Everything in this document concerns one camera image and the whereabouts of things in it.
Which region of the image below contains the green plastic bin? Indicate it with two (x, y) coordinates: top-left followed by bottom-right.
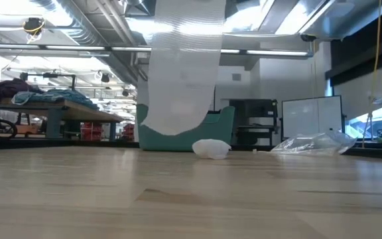
(136, 104), (235, 153)

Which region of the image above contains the grey-legged wooden workbench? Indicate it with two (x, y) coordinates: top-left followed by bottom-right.
(0, 98), (125, 140)

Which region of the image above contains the clear plastic bag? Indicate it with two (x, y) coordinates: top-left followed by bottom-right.
(270, 129), (357, 157)

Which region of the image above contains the red storage rack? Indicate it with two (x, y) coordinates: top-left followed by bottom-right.
(80, 121), (104, 142)

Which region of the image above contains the black aluminium frame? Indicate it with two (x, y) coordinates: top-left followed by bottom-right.
(0, 136), (382, 160)

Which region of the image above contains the purple garment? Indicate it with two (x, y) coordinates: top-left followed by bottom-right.
(0, 78), (44, 102)

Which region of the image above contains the teal garment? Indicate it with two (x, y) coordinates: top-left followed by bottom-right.
(11, 88), (99, 110)

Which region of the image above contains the whiteboard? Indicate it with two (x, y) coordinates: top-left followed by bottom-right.
(281, 95), (344, 139)

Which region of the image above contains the black workstation rack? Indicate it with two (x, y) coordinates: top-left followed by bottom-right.
(229, 98), (281, 146)

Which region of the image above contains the yellow cable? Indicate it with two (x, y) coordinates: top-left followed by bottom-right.
(361, 0), (382, 149)

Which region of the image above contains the black hanging device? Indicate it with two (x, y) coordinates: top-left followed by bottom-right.
(23, 17), (46, 44)

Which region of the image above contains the long LED light bar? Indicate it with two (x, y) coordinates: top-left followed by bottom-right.
(0, 42), (314, 58)

